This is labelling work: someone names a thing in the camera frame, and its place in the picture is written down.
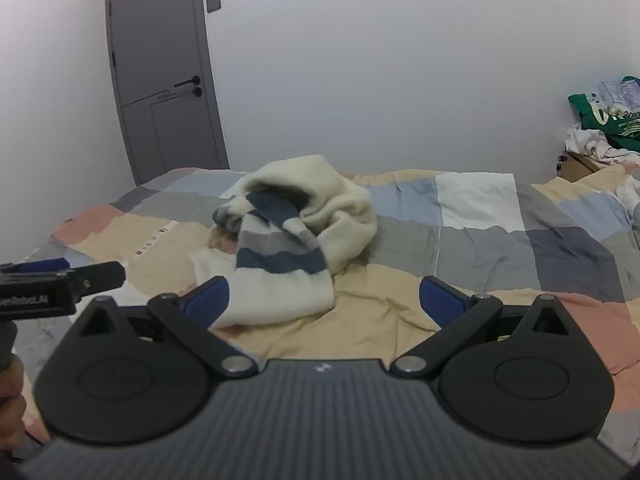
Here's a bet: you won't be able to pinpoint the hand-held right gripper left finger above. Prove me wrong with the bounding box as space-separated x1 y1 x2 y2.
74 276 260 377

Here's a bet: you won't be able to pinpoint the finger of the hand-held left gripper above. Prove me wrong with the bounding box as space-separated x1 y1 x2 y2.
0 258 72 276
70 261 127 302

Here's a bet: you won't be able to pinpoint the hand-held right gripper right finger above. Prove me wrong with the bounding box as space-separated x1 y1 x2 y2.
390 275 577 379

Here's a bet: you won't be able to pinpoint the cream blue striped sweater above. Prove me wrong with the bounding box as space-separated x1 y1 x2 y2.
189 155 378 330

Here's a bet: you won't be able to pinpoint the white crumpled clothes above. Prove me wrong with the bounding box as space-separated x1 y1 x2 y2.
565 127 640 167

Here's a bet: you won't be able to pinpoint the person's left hand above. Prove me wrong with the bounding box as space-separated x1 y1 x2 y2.
0 354 26 450

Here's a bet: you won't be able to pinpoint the patchwork bed cover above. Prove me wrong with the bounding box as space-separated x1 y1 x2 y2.
10 167 640 466

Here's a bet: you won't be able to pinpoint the brown cardboard box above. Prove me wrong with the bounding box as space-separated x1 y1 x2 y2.
557 150 602 182

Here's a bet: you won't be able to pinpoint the grey door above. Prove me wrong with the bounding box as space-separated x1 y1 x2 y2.
104 0 231 187

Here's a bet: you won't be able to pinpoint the white cloth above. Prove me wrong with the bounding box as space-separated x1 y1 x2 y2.
617 175 640 223

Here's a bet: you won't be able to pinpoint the green printed bag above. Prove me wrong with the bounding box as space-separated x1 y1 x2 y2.
568 76 640 152

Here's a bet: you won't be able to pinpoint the clear plastic bag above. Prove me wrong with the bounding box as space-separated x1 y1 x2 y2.
597 80 640 112

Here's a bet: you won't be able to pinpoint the black door handle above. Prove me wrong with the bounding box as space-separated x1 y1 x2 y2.
173 75 202 98

